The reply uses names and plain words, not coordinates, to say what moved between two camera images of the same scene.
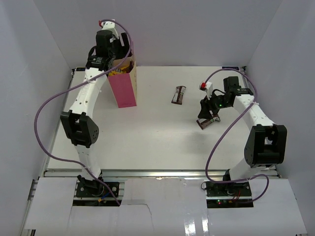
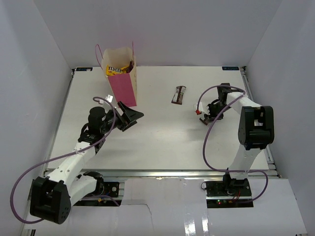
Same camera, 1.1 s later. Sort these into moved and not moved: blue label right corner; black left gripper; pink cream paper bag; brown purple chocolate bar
Moved: black left gripper; brown purple chocolate bar
Not moved: blue label right corner; pink cream paper bag
